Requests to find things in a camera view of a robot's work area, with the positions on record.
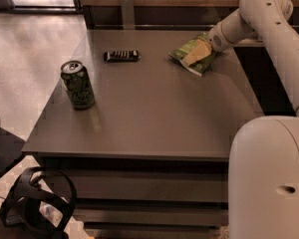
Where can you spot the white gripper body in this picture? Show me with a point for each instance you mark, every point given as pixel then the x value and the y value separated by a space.
pixel 217 42

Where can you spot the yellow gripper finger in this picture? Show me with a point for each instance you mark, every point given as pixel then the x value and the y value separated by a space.
pixel 199 52

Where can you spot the green jalapeno chip bag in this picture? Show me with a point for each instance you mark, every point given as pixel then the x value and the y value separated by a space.
pixel 200 67

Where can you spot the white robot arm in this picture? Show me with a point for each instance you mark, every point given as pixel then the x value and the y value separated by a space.
pixel 263 173

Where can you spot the grey drawer cabinet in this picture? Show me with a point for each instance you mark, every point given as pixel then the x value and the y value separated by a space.
pixel 149 158

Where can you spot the green soda can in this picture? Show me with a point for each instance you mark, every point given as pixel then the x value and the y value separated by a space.
pixel 77 84

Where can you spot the black side table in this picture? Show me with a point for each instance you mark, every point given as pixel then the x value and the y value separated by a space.
pixel 10 150

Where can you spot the black VR headset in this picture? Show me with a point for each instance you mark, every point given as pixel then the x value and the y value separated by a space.
pixel 21 207

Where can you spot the left metal shelf bracket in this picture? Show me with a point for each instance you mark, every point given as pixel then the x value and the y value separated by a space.
pixel 128 14

